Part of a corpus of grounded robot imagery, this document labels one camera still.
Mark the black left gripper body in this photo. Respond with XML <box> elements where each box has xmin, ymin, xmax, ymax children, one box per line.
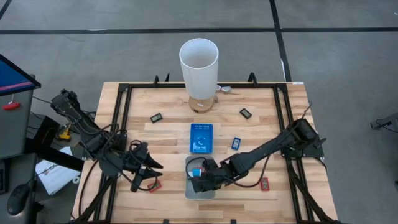
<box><xmin>123</xmin><ymin>142</ymin><xmax>150</xmax><ymax>192</ymax></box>

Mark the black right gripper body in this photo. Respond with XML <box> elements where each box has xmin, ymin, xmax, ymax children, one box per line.
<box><xmin>201</xmin><ymin>163</ymin><xmax>226</xmax><ymax>190</ymax></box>

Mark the black digital display module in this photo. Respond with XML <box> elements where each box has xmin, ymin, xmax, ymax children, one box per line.
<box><xmin>239</xmin><ymin>107</ymin><xmax>253</xmax><ymax>120</ymax></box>
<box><xmin>149</xmin><ymin>112</ymin><xmax>164</xmax><ymax>124</ymax></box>

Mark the dark office desk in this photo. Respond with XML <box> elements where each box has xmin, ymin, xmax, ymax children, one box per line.
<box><xmin>0</xmin><ymin>152</ymin><xmax>40</xmax><ymax>224</ymax></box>

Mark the white plastic bin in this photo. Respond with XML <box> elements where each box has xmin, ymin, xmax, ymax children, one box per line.
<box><xmin>185</xmin><ymin>155</ymin><xmax>216</xmax><ymax>200</ymax></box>

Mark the blue plastic basket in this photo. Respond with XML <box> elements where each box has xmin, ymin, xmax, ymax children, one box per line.
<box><xmin>189</xmin><ymin>123</ymin><xmax>215</xmax><ymax>154</ymax></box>

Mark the yellow hand tool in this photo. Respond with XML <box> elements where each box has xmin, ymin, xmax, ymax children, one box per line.
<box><xmin>58</xmin><ymin>126</ymin><xmax>72</xmax><ymax>141</ymax></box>

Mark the white printed booklet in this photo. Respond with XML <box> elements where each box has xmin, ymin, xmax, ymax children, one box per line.
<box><xmin>34</xmin><ymin>146</ymin><xmax>82</xmax><ymax>196</ymax></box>

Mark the black floor stand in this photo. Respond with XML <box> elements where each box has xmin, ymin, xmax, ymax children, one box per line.
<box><xmin>26</xmin><ymin>115</ymin><xmax>85</xmax><ymax>172</ymax></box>

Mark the white shade table lamp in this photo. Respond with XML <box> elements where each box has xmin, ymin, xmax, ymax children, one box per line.
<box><xmin>178</xmin><ymin>37</ymin><xmax>220</xmax><ymax>114</ymax></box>

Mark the grey cabinet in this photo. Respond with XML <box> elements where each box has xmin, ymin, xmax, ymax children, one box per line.
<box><xmin>0</xmin><ymin>88</ymin><xmax>34</xmax><ymax>160</ymax></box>

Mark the black computer mouse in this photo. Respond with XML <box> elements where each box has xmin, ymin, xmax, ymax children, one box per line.
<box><xmin>6</xmin><ymin>183</ymin><xmax>31</xmax><ymax>216</ymax></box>

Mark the monitor with blue screen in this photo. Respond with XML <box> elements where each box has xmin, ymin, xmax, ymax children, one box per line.
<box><xmin>0</xmin><ymin>53</ymin><xmax>42</xmax><ymax>96</ymax></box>

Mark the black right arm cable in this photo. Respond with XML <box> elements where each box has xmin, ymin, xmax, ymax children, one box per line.
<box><xmin>229</xmin><ymin>151</ymin><xmax>273</xmax><ymax>189</ymax></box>

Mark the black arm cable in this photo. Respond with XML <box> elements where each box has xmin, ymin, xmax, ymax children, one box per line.
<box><xmin>229</xmin><ymin>151</ymin><xmax>273</xmax><ymax>189</ymax></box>
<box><xmin>77</xmin><ymin>160</ymin><xmax>103</xmax><ymax>218</ymax></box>

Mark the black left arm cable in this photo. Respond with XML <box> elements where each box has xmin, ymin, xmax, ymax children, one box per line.
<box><xmin>77</xmin><ymin>160</ymin><xmax>103</xmax><ymax>218</ymax></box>

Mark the black aluminium table frame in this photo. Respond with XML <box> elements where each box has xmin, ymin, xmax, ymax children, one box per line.
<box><xmin>93</xmin><ymin>81</ymin><xmax>343</xmax><ymax>224</ymax></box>

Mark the grey stand with cable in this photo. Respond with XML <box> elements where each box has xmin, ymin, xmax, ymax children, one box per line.
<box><xmin>369</xmin><ymin>112</ymin><xmax>398</xmax><ymax>134</ymax></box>

